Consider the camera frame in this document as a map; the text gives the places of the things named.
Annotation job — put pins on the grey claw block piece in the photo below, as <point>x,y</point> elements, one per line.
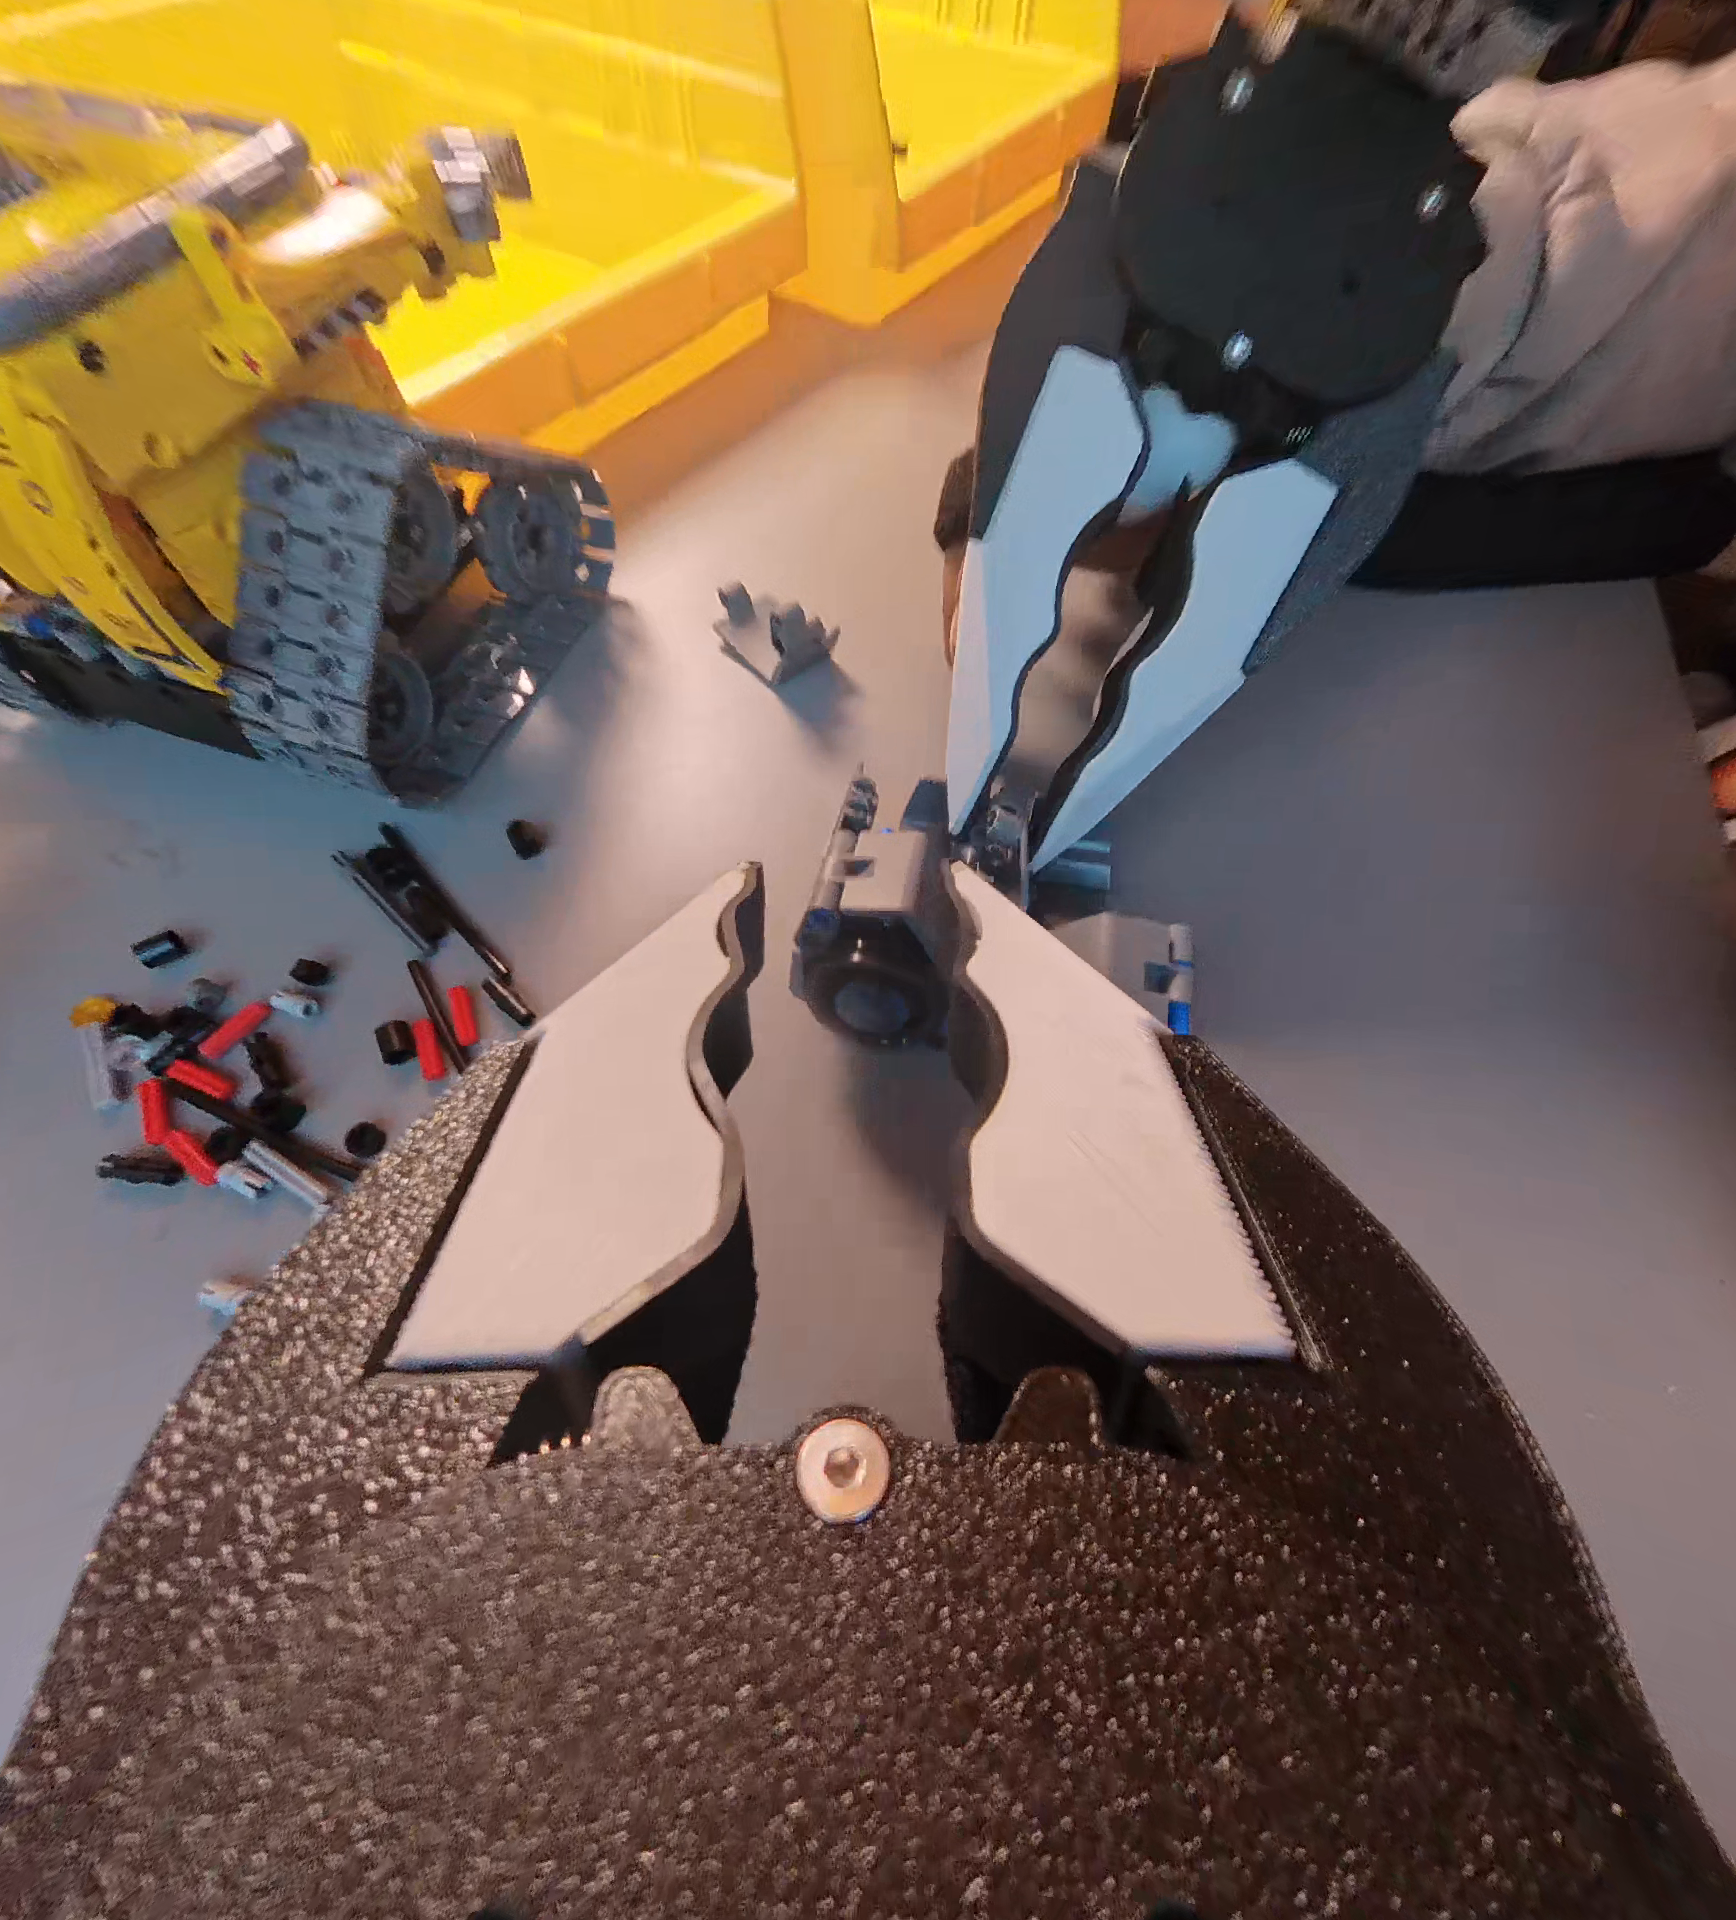
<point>787,638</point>

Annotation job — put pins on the grey desk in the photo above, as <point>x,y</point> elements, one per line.
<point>1483,901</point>

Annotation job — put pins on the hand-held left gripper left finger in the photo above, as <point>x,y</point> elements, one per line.
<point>582,1171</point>

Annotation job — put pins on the person's right hand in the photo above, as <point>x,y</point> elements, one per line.
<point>955,519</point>

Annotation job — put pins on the pile of small building pieces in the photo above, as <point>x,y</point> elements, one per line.
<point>192,1081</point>

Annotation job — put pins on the yellow toy robot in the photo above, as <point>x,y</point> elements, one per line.
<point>133,451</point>

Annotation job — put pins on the large yellow storage bin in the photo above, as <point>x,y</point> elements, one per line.
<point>659,150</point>

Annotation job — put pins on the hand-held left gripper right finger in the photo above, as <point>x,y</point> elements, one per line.
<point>1122,1185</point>

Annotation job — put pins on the black wrist rest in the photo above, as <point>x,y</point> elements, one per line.
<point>1558,524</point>

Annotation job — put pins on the grey block head assembly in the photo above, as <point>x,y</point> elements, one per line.
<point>882,931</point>

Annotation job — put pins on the black long beam piece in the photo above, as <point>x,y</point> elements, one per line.
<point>418,893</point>

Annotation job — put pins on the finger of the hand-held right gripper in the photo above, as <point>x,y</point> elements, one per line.
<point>1056,481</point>
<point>1242,585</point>

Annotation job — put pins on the small black round piece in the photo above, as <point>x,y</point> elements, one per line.
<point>524,839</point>

